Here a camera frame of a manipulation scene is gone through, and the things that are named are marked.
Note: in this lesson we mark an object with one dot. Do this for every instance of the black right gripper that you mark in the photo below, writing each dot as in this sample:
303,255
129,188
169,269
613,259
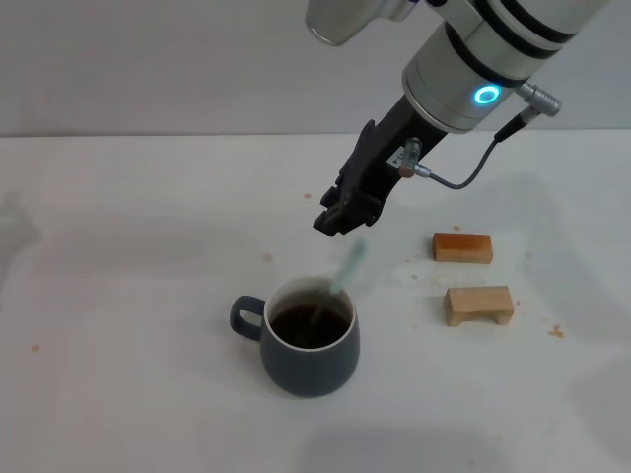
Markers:
379,162

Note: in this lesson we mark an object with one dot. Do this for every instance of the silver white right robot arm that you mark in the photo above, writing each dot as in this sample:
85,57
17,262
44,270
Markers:
453,74

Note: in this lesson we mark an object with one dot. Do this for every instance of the orange stained wooden block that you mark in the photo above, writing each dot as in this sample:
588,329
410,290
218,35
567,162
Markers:
461,249

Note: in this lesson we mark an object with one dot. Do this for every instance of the dark coffee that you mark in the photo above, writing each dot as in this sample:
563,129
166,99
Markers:
296,330

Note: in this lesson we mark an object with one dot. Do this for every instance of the plain notched wooden block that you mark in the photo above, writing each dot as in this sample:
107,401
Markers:
475,303

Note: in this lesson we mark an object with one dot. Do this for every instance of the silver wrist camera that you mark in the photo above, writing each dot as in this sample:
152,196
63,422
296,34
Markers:
335,22

